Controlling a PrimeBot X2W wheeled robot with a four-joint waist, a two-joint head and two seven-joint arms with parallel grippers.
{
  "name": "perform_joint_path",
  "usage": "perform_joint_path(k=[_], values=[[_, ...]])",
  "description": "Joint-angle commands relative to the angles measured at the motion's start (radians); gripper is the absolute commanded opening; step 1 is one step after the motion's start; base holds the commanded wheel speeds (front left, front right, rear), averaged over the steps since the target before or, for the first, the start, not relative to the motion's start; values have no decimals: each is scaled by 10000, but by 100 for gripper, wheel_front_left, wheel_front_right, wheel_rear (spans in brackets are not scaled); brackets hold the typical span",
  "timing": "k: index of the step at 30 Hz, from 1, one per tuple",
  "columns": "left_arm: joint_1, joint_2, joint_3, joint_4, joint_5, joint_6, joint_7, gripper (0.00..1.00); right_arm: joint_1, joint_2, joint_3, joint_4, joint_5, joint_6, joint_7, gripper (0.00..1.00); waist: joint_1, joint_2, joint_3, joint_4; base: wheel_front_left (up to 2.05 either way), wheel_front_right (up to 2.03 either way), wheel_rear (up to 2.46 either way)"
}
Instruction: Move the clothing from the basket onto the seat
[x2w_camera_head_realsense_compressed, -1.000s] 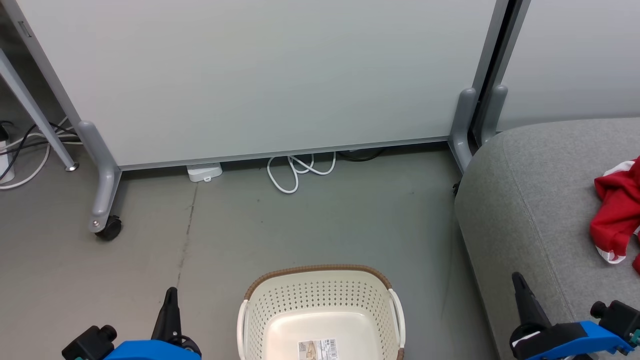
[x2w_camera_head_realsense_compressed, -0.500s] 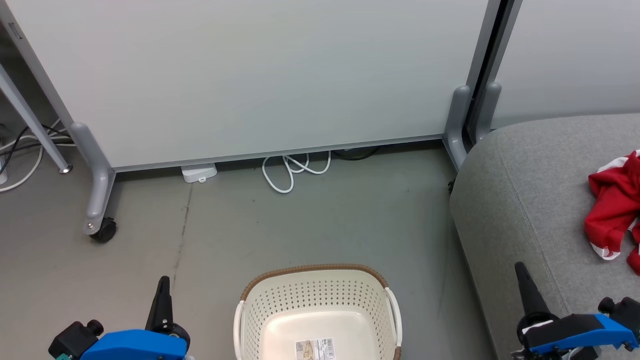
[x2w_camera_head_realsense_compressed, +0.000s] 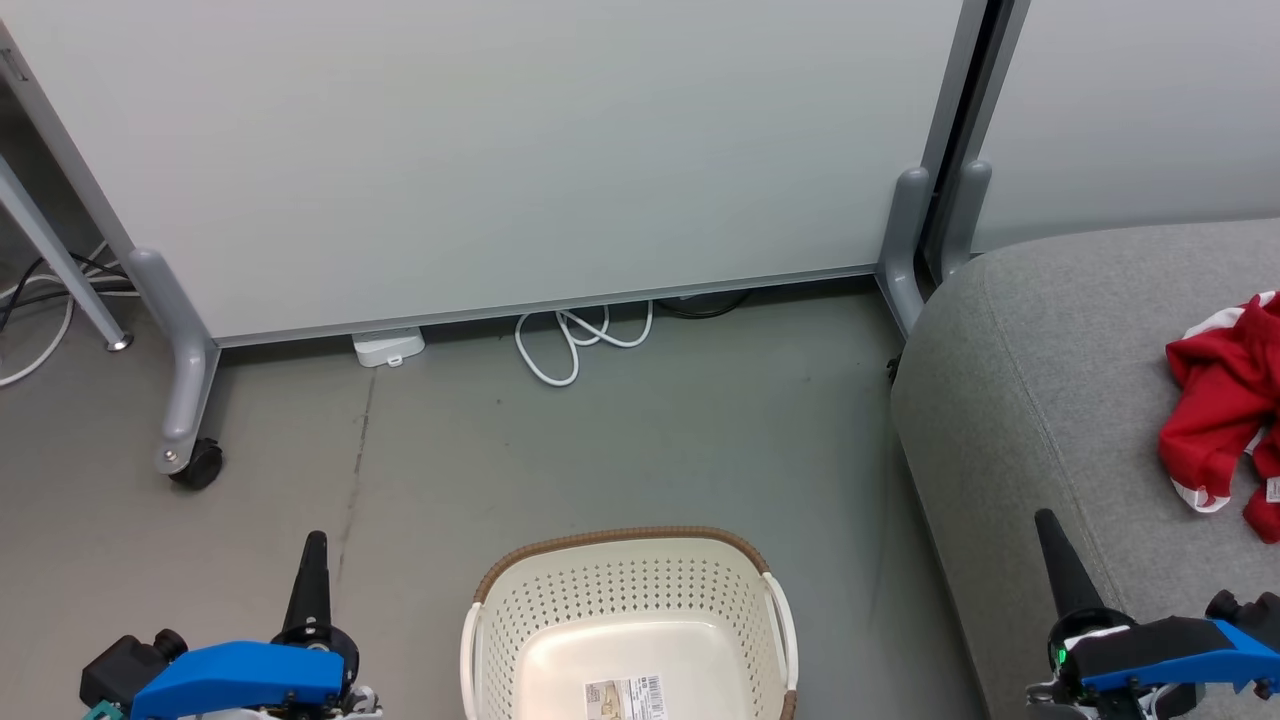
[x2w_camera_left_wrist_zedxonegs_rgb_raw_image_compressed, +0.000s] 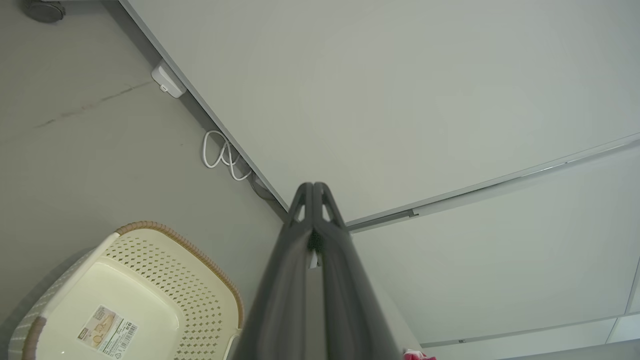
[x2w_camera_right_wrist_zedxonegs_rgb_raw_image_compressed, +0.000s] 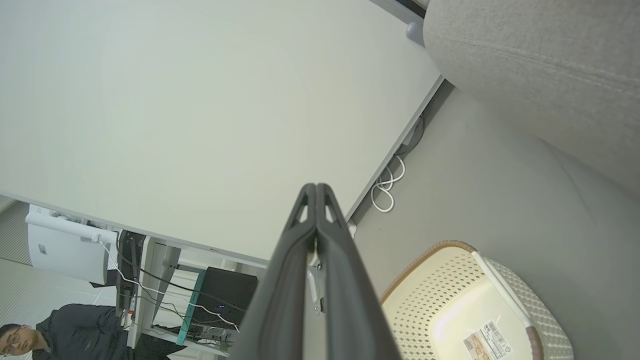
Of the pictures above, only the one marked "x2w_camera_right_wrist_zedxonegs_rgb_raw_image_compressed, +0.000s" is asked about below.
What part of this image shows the white coiled cable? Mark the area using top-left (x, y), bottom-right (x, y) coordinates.
top-left (370, 154), bottom-right (407, 214)

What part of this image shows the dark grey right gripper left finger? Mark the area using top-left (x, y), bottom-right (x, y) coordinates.
top-left (227, 183), bottom-right (317, 360)

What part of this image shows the white basket handle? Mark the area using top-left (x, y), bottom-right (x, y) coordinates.
top-left (471, 250), bottom-right (545, 360)

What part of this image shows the white floor appliance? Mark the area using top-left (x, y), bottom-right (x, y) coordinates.
top-left (25, 204), bottom-right (119, 286)

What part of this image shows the black cable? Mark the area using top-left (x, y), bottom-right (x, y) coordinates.
top-left (394, 114), bottom-right (427, 158)

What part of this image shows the cream perforated laundry basket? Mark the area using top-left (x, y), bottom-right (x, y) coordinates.
top-left (380, 240), bottom-right (575, 360)

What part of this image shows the long white cable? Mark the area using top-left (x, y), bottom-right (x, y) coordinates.
top-left (96, 239), bottom-right (242, 335)

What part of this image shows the person in dark clothing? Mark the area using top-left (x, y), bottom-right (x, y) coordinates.
top-left (0, 303), bottom-right (187, 360)

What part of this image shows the grey partition post with feet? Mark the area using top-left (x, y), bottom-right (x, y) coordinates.
top-left (370, 0), bottom-right (431, 47)

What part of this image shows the white desk frame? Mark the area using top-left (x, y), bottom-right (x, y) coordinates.
top-left (126, 237), bottom-right (236, 357)

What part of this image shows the grey fabric sofa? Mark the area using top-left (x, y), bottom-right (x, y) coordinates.
top-left (422, 0), bottom-right (640, 198)

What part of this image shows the printed sticker label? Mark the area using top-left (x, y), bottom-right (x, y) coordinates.
top-left (462, 320), bottom-right (515, 360)

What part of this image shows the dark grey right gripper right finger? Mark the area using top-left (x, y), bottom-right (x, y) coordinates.
top-left (316, 183), bottom-right (402, 360)

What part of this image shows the black box with teal edge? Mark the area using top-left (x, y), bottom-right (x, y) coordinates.
top-left (176, 266), bottom-right (259, 347)

